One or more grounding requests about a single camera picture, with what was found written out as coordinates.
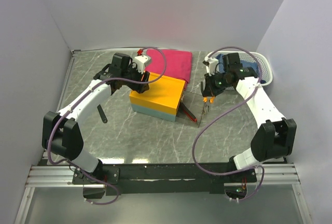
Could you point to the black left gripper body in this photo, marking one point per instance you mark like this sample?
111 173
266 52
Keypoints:
133 74

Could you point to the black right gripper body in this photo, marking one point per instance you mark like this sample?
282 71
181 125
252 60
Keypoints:
217 83

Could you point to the orange handled pliers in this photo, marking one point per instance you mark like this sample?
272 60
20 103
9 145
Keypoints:
207 102

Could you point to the orange drawer box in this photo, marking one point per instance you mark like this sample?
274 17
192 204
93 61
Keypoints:
161 100

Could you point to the clear acrylic drawer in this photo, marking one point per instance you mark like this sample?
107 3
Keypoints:
194 102

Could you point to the red black utility knife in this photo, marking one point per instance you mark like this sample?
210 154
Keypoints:
187 112

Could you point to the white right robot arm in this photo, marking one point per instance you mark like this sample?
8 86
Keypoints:
275 133

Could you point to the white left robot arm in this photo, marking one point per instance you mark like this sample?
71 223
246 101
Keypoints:
61 130

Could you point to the blue checkered cloth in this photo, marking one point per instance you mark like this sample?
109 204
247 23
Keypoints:
247 61

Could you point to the white plastic basket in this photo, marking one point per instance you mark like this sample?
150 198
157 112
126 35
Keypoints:
228 51

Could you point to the pink folded cloth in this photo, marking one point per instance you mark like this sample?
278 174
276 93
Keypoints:
179 63

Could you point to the black adjustable wrench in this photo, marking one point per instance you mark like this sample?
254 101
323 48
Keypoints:
102 114

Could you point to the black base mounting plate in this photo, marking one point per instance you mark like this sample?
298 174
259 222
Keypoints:
161 178

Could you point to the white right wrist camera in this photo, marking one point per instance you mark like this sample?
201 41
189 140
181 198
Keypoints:
211 64

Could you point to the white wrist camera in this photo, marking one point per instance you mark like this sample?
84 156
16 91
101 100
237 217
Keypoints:
211 64
142 61

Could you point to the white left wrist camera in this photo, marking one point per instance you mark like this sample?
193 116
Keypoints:
142 61

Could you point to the aluminium rail frame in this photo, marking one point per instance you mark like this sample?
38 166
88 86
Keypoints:
83 65

